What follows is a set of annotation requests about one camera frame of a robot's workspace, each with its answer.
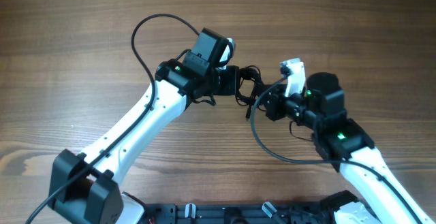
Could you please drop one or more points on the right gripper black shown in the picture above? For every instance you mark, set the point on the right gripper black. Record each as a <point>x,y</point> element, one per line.
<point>272,103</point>

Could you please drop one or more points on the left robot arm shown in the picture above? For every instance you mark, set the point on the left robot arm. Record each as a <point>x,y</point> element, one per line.
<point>85,187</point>

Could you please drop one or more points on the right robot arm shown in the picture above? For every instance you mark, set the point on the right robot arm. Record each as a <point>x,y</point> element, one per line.
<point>318,103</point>

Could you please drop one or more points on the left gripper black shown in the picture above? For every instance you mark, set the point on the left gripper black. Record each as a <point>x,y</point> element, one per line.
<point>229,88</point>

